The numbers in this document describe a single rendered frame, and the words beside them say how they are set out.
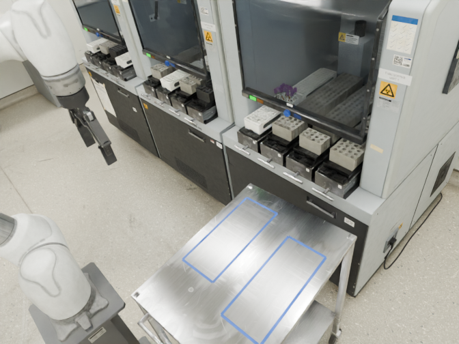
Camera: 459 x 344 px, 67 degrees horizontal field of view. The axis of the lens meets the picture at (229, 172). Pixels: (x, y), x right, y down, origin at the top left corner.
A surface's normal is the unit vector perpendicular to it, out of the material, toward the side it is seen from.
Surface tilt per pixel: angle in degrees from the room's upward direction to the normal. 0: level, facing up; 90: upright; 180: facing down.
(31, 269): 5
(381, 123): 90
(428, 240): 0
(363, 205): 0
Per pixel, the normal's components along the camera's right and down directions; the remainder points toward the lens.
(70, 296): 0.83, 0.26
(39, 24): 0.55, 0.36
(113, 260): -0.13, -0.73
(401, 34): -0.72, 0.53
